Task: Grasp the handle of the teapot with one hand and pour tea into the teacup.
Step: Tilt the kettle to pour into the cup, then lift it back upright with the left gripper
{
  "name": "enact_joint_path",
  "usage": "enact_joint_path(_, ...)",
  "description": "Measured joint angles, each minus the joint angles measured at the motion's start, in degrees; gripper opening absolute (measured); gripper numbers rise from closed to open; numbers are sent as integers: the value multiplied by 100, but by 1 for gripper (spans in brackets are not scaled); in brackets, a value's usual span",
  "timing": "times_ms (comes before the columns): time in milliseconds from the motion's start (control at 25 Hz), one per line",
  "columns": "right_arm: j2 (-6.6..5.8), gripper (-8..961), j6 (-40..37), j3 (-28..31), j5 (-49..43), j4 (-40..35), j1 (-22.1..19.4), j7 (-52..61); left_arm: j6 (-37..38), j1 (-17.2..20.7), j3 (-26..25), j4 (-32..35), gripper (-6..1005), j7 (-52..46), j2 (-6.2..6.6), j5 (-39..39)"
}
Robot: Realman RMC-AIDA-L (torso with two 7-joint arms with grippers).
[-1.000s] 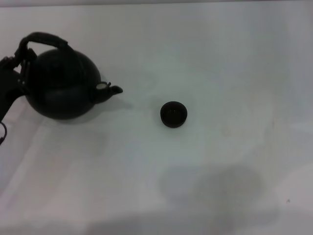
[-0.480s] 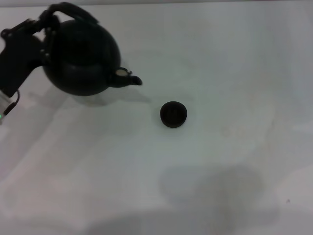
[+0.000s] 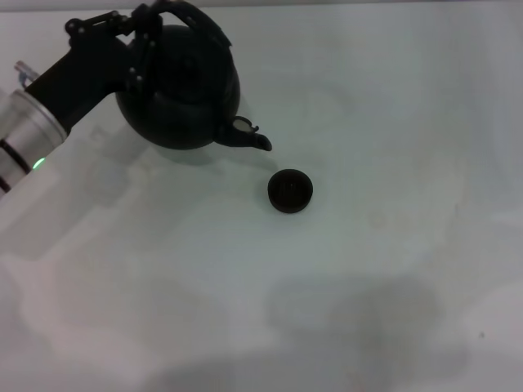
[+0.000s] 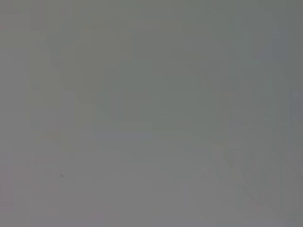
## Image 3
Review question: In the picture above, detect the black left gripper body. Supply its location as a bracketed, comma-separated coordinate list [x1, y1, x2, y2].
[24, 14, 136, 136]

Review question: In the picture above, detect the black round teapot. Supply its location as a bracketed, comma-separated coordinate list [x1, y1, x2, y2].
[115, 0, 273, 153]

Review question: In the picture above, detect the small dark teacup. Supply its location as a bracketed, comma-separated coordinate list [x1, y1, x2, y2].
[267, 168, 315, 215]

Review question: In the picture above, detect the silver left arm cable plug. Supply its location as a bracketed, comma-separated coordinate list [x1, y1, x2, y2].
[14, 60, 38, 88]

